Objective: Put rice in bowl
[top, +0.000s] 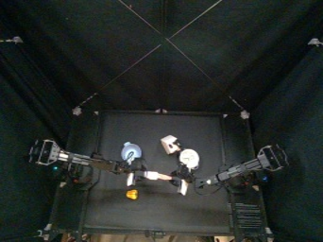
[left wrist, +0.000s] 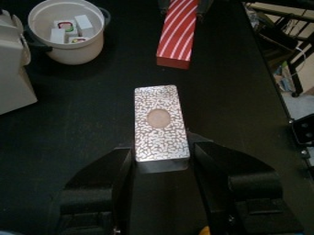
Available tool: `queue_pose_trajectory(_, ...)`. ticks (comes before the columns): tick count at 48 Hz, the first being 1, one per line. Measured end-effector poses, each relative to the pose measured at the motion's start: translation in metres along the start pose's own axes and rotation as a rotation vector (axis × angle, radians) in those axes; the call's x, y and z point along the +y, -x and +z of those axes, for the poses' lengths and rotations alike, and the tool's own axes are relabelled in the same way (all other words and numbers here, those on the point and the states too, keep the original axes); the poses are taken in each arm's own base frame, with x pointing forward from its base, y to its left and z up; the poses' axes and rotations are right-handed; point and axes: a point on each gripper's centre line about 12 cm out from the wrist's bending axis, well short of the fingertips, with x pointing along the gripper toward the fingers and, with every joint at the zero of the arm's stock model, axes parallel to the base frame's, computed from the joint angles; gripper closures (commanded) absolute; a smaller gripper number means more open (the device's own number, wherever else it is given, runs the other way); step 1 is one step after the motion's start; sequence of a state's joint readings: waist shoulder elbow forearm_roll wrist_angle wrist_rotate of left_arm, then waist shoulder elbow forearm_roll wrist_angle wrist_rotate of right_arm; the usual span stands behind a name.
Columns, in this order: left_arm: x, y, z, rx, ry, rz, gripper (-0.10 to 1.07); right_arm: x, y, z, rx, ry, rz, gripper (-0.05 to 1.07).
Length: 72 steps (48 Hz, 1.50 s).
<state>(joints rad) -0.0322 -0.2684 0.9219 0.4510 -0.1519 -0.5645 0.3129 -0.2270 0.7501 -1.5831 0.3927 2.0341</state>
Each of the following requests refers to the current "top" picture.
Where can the cream round bowl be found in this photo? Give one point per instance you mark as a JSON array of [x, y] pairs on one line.
[[189, 156]]

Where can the silver table leg clamp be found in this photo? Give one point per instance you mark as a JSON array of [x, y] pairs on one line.
[[45, 232], [269, 233]]

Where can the white toy with tan end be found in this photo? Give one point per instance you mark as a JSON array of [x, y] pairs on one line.
[[153, 175]]

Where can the silver frame centre bracket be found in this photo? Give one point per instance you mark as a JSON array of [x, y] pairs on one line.
[[161, 111]]

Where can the black table edge clamp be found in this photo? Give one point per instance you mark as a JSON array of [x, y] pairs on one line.
[[156, 234]]

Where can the white text label sticker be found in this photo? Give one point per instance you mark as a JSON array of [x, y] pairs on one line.
[[248, 215]]

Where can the white boxy toy container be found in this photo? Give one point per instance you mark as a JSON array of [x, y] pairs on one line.
[[169, 142]]

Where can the small yellow toy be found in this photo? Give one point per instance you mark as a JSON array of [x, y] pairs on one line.
[[133, 194]]

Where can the light blue bowl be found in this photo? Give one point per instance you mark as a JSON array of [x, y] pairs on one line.
[[130, 149]]

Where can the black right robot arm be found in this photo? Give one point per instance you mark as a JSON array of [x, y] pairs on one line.
[[241, 168]]

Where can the silver frame corner bracket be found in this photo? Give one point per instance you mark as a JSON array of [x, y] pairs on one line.
[[314, 42], [77, 110], [245, 114], [17, 39]]

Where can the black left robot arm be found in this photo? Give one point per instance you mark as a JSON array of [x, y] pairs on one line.
[[85, 160]]

